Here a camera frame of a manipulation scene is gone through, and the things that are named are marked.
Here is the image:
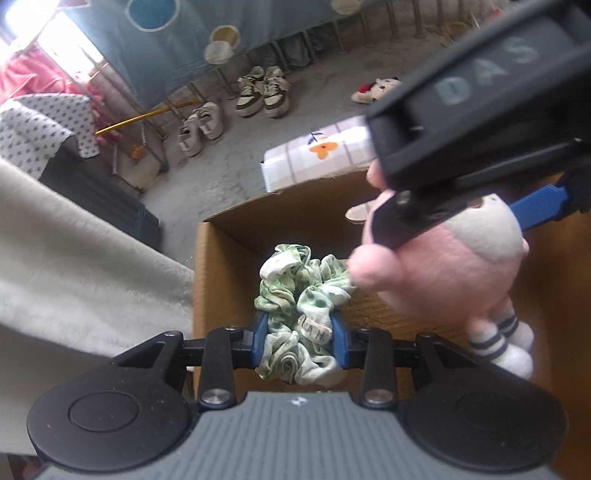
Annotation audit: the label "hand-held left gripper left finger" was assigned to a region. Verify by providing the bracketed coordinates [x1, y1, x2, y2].
[113, 311, 269, 411]

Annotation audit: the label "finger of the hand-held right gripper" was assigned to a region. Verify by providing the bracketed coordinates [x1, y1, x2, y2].
[508, 166, 591, 230]
[369, 182, 481, 247]

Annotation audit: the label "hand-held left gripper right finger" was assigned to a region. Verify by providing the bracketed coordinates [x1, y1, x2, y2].
[330, 311, 483, 411]

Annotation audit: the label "green white patterned socks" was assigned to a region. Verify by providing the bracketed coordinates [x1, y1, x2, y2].
[254, 244, 356, 386]

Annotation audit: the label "pink plush doll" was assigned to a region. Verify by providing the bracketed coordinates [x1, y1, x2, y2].
[345, 164, 536, 379]

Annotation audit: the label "cardboard box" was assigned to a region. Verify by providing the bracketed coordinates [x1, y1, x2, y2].
[191, 168, 591, 480]

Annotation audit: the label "black haired plush doll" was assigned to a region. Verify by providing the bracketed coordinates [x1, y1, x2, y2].
[351, 76, 402, 104]

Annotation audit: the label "checked floral tablecloth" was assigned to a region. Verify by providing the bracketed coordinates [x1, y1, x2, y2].
[261, 115, 377, 192]

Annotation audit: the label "pair of dark sneakers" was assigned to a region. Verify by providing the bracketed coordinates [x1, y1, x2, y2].
[262, 65, 293, 118]

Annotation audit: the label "beige curtain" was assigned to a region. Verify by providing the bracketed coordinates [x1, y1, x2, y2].
[0, 159, 197, 457]

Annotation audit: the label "white shoe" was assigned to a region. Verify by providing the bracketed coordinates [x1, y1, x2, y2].
[194, 102, 225, 141]
[178, 115, 204, 158]

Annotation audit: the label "yellow hoop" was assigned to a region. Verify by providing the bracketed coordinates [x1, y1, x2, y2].
[95, 108, 169, 136]

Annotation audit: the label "blue sheet with circles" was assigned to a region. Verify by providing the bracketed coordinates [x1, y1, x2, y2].
[65, 0, 393, 109]

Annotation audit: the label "white star print cloth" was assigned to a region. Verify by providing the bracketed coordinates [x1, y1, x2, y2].
[0, 93, 100, 178]

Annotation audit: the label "pink clothes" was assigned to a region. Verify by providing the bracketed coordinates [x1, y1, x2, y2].
[0, 46, 100, 121]

